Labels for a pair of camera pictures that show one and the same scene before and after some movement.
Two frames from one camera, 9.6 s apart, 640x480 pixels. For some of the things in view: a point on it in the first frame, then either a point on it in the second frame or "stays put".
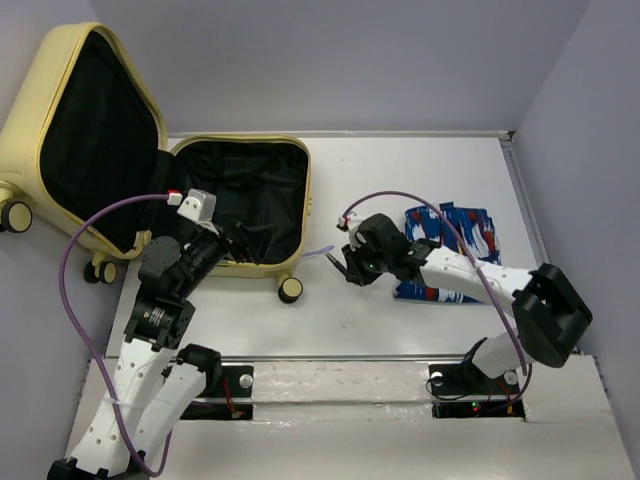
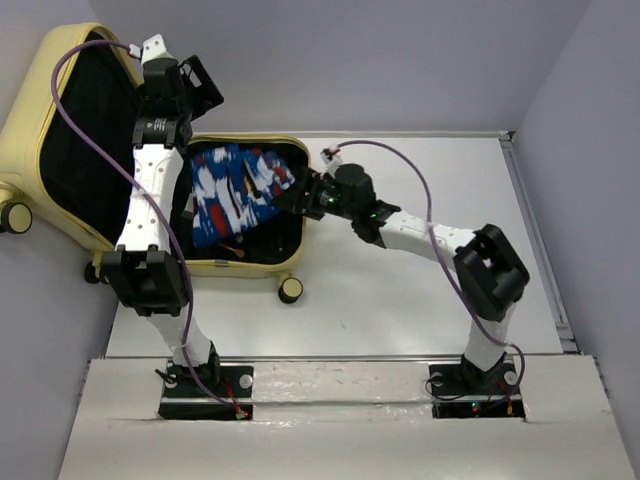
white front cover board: [370, 418] stays put
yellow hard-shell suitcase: [85, 133] stays put
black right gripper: [354, 272] to [310, 180]
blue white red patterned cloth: [470, 232] to [230, 183]
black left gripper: [248, 234] to [210, 96]
